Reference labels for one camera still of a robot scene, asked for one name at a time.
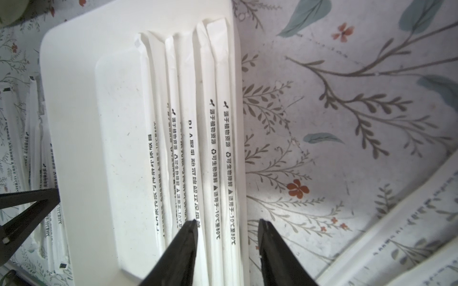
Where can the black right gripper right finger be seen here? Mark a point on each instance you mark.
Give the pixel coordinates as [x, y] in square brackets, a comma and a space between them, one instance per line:
[279, 266]

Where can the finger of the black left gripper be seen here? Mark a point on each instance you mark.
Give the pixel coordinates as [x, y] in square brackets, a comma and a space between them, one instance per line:
[18, 229]

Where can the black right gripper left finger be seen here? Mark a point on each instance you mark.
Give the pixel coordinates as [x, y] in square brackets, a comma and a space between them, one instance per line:
[176, 265]

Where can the straw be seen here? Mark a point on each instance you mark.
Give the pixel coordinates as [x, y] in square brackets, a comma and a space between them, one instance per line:
[421, 274]
[232, 259]
[42, 174]
[208, 148]

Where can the straw PLA label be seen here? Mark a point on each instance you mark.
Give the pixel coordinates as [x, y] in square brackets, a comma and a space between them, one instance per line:
[189, 124]

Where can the white plastic storage tray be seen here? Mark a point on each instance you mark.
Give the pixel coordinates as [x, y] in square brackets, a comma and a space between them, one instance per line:
[92, 85]

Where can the wrapped straw diagonal right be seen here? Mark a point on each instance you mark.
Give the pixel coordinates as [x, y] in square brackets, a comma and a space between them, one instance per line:
[422, 221]

